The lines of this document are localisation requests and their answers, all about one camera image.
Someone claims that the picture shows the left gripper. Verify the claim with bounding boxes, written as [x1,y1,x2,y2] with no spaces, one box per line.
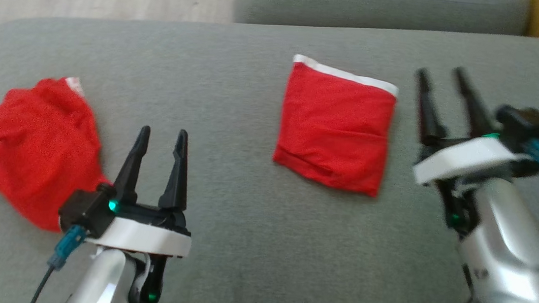
[85,122,203,259]

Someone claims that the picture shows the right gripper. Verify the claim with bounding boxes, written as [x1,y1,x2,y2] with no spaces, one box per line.
[405,63,539,197]

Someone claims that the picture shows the red shorts white stripe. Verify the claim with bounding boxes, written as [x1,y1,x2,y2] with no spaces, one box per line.
[269,52,402,200]

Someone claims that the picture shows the red basketball jersey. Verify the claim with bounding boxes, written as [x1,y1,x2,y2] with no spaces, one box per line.
[0,70,123,238]

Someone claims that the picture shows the grey sofa seat cushion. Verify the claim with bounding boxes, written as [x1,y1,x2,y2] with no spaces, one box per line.
[231,0,532,52]

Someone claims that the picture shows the left cable blue connector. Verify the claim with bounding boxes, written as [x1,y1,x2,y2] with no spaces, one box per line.
[29,221,90,303]

